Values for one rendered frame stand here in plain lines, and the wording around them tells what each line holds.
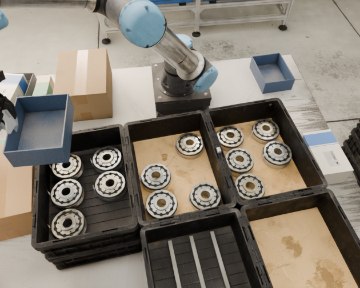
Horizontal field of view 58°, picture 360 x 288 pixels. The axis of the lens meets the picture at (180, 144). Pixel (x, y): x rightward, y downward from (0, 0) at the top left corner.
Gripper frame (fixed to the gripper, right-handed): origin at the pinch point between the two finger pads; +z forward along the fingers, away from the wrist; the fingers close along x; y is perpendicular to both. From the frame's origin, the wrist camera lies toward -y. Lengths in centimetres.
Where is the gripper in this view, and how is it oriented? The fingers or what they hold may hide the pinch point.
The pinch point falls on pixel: (12, 126)
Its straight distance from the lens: 100.9
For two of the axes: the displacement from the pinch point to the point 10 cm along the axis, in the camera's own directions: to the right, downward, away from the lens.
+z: 1.4, 5.8, 8.1
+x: 9.9, -1.5, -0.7
